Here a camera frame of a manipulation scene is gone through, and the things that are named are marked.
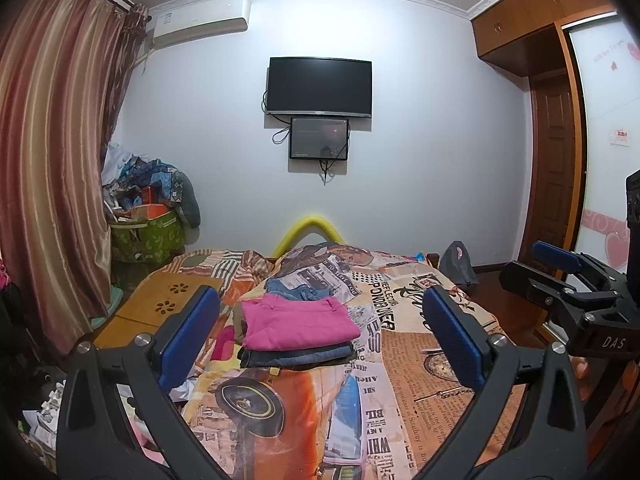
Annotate small black monitor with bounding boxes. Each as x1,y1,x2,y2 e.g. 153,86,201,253
288,116,351,162

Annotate wooden overhead cabinet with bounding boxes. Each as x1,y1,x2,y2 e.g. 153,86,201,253
470,0,618,78

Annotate white sliding wardrobe door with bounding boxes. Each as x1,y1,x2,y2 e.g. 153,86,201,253
562,10,640,271

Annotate striped brown curtain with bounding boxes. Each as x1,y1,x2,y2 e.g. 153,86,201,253
0,0,151,356

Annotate brown wooden door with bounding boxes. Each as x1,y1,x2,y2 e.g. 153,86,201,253
517,72,581,273

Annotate person's right hand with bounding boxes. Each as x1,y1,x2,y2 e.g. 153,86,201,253
569,354,594,402

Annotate pile of mixed clothes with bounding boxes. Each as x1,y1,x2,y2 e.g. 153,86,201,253
102,142,201,226

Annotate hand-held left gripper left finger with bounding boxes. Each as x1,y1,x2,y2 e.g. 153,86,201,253
56,285,232,480

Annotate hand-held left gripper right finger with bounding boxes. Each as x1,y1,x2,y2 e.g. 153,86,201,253
420,286,588,480

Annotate black wall television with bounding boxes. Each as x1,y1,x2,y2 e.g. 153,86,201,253
265,56,373,118

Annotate yellow foam tube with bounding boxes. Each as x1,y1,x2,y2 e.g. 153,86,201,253
272,215,343,256

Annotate light blue jeans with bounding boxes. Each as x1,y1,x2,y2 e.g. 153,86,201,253
264,277,333,303

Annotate white crumpled cloth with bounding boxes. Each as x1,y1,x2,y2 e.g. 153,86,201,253
167,377,201,403

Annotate grey backpack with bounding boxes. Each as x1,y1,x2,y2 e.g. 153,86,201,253
439,241,478,288

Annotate green storage bag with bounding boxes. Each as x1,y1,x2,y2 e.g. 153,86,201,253
110,210,185,263

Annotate white air conditioner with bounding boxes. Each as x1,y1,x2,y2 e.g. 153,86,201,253
150,0,251,50

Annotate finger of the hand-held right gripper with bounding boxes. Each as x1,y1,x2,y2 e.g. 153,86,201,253
531,240,640,306
498,259,626,331

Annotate wooden lap table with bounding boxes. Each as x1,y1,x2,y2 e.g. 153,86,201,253
92,272,223,351

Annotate dark folded jeans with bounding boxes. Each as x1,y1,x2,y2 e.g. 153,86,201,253
237,340,358,371

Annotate printed blanket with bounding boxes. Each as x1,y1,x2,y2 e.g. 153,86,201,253
165,242,531,480

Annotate pink pants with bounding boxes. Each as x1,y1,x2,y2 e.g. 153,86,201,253
241,294,362,352

